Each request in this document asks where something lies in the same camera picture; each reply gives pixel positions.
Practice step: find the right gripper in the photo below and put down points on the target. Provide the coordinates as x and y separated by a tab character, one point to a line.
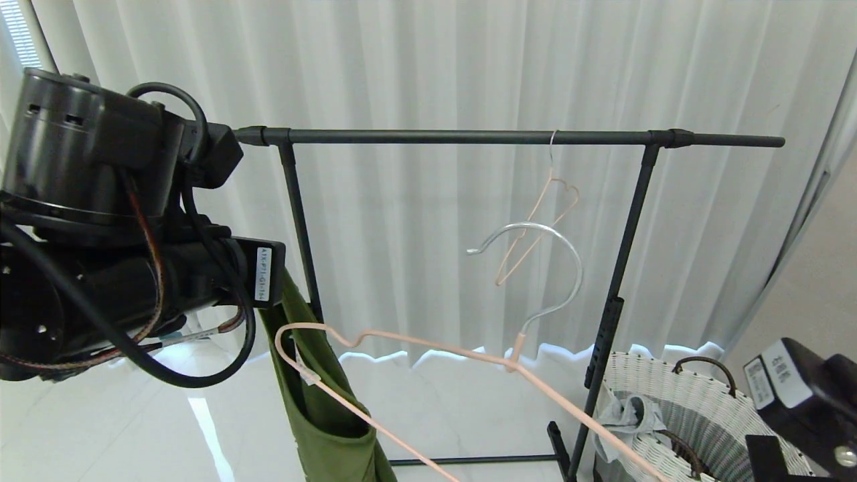
810	415

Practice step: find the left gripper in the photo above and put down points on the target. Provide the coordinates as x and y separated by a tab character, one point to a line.
134	288

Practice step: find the green shirt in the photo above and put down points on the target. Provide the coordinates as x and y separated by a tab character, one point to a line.
321	442

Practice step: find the pink clothes hanger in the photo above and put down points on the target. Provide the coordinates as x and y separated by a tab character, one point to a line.
551	175
517	351

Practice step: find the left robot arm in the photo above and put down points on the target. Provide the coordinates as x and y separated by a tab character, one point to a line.
67	147

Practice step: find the white laundry basket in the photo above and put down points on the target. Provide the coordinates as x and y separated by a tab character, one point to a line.
643	375

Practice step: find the black clothes rack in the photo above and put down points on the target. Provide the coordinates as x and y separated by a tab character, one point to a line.
469	137

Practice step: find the pale grey garment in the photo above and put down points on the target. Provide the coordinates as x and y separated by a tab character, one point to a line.
626	418

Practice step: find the white curtain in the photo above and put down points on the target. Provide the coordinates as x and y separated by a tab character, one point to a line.
435	67

